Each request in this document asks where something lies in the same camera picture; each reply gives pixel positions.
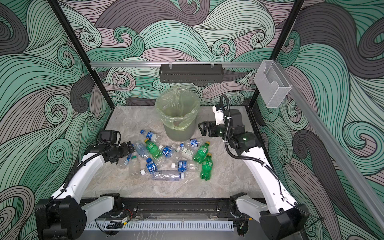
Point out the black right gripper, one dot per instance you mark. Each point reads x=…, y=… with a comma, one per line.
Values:
x=214, y=132

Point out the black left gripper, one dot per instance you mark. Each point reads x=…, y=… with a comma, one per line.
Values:
x=125, y=150

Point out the pepsi bottle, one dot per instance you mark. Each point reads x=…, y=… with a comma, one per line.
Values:
x=191, y=143
x=150, y=135

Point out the green Sprite bottle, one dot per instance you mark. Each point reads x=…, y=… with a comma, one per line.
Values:
x=153, y=149
x=207, y=167
x=201, y=153

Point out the clear square bottle green band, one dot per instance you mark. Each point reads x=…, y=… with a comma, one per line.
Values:
x=134, y=166

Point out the clear bottle green white label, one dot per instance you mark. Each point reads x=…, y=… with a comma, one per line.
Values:
x=183, y=151

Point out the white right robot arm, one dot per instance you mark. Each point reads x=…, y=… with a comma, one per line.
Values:
x=281, y=215

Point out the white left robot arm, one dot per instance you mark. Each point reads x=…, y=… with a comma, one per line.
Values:
x=62, y=217

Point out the grey mesh waste bin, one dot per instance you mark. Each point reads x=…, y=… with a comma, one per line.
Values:
x=179, y=126

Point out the blue label bottle lower left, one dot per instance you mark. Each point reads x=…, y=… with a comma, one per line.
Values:
x=153, y=165

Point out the Pocari bottle centre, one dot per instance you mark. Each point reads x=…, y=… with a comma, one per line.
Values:
x=185, y=166

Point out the white cap blue label bottle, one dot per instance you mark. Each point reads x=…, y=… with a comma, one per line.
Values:
x=169, y=153

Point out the crushed clear bottle front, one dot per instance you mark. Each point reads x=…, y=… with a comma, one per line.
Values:
x=168, y=175

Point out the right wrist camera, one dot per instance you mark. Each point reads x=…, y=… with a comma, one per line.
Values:
x=219, y=115

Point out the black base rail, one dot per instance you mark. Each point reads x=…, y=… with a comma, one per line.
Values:
x=142, y=208

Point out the black perforated wall shelf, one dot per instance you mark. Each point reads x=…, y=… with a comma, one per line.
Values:
x=191, y=74

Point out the white slotted cable duct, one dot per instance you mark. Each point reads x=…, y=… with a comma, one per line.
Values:
x=182, y=225

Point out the aluminium rear rail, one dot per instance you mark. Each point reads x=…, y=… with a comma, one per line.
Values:
x=138, y=64

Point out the aluminium rail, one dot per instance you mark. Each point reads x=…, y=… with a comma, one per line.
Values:
x=138, y=64
x=357, y=180

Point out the clear acrylic wall holder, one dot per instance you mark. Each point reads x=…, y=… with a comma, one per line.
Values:
x=272, y=83

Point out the black right frame post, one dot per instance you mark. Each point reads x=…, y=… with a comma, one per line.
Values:
x=287, y=27

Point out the black frame post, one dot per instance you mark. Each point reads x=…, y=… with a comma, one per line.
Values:
x=55, y=6
x=287, y=27

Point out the black left frame post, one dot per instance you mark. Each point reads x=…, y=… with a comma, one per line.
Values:
x=55, y=6

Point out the aluminium right rail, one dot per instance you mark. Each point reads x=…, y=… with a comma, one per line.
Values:
x=357, y=180

